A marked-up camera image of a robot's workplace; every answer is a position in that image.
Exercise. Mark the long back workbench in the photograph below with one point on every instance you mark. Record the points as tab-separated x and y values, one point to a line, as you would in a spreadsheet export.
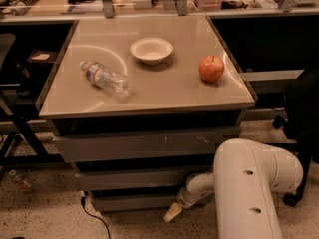
76	10

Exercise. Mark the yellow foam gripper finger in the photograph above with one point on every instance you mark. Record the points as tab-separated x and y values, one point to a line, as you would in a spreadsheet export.
173	212

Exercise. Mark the white paper bowl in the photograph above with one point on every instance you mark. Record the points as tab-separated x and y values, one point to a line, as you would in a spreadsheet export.
151	51

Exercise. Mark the grey top drawer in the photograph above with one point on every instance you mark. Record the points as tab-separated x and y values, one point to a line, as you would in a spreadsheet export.
143	144

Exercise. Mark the grey middle drawer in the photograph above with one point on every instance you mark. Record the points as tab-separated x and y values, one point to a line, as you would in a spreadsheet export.
138	178

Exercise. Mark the grey bottom drawer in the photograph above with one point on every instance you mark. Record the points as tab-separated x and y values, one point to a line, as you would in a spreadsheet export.
134	199

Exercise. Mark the black desk frame left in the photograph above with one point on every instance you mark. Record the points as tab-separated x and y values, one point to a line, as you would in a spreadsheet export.
23	131

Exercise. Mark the red apple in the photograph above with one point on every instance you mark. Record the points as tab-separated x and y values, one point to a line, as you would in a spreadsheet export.
211	68

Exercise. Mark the clear plastic water bottle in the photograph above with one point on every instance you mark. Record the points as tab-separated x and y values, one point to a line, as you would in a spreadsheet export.
116	84

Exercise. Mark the black office chair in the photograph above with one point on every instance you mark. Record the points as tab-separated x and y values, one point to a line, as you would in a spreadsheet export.
301	101

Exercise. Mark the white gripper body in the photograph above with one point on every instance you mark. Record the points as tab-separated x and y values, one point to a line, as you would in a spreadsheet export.
187	197

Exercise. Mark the small bottle on floor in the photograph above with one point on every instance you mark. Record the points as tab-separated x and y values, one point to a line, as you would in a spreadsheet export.
20	180

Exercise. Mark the grey drawer cabinet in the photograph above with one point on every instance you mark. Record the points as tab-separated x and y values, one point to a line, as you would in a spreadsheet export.
168	96

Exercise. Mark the grey drawer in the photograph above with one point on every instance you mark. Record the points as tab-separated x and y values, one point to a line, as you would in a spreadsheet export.
143	144
138	178
134	199

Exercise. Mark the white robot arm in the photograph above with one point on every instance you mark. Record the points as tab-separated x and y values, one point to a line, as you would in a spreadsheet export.
245	175

